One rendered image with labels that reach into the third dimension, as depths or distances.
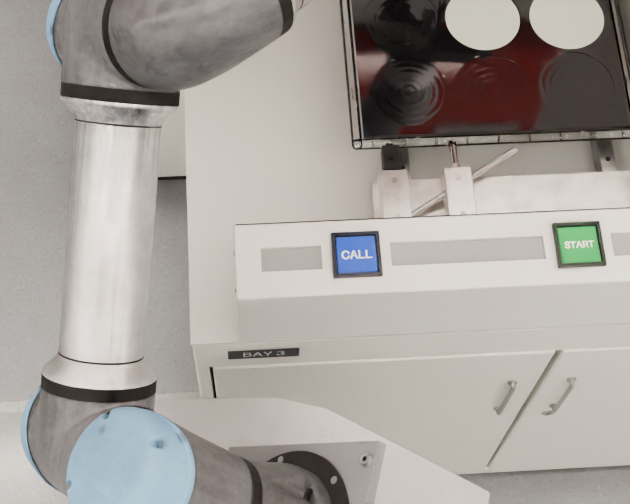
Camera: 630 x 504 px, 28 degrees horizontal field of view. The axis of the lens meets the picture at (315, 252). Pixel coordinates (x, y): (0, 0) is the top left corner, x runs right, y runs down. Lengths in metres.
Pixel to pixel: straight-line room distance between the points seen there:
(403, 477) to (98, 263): 0.49
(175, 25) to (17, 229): 1.49
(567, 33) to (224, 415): 0.67
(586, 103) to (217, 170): 0.49
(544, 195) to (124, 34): 0.67
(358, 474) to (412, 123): 0.53
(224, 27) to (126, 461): 0.40
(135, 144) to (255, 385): 0.58
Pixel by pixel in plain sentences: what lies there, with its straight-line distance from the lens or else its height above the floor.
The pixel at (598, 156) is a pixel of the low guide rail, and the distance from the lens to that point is 1.69.
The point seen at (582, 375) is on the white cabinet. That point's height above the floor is 0.62.
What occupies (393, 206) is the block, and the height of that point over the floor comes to 0.91.
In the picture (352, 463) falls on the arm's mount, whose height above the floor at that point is 1.05.
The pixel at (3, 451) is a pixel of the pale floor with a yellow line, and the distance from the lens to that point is 2.41.
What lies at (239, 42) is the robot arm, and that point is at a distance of 1.13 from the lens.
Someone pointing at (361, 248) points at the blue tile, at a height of 0.96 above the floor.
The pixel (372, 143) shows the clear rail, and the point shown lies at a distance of 1.58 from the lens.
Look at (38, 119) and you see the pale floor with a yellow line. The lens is 2.68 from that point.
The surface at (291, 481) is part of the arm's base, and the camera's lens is 1.26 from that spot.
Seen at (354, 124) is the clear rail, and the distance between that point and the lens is 1.59.
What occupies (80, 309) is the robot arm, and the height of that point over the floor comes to 1.13.
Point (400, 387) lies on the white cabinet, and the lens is 1.76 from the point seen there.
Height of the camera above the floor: 2.28
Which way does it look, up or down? 66 degrees down
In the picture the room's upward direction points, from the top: 5 degrees clockwise
